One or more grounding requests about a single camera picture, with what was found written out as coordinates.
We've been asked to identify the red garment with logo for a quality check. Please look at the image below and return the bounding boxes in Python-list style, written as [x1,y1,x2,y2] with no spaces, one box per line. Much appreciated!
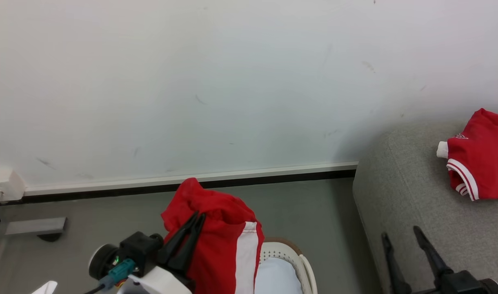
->
[436,108,498,201]

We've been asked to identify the white and black baseboard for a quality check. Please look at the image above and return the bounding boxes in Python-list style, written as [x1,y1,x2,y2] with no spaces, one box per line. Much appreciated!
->
[0,161,359,206]

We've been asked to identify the white cloth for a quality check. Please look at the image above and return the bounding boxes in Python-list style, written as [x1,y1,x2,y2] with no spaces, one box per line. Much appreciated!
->
[255,257,304,294]

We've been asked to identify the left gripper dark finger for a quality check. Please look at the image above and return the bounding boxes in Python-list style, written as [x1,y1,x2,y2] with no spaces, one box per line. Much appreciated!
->
[167,213,207,274]
[157,211,199,266]

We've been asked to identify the black round foot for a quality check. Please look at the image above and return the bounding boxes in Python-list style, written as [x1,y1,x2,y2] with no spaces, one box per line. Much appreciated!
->
[36,232,64,243]

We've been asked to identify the teal connector with cable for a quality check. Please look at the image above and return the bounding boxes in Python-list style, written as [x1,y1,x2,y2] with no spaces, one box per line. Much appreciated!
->
[84,258,136,294]

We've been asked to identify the grey fabric sofa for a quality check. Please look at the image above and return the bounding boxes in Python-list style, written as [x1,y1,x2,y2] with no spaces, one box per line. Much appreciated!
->
[352,122,498,294]

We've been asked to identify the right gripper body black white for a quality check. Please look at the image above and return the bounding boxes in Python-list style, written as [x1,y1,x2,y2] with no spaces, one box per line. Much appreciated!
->
[411,270,498,294]

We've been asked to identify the white wall socket box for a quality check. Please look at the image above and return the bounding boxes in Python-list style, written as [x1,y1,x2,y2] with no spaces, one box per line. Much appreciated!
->
[0,167,26,203]

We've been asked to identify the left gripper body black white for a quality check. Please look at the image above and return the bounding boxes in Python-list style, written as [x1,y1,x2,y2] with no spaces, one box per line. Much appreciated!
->
[118,265,195,294]

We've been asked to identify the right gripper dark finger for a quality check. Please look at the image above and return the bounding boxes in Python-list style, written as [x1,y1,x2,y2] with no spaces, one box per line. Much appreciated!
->
[381,232,412,294]
[413,225,454,283]

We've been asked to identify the red garment wide white stripe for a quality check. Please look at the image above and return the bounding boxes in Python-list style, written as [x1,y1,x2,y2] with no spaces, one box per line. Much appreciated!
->
[161,177,265,294]

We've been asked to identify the white plastic laundry basket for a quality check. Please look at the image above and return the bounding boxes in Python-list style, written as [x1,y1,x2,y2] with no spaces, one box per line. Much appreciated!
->
[259,237,318,294]

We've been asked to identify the grey metal foot bracket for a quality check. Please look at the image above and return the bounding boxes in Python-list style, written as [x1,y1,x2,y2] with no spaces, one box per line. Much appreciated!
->
[4,217,67,236]

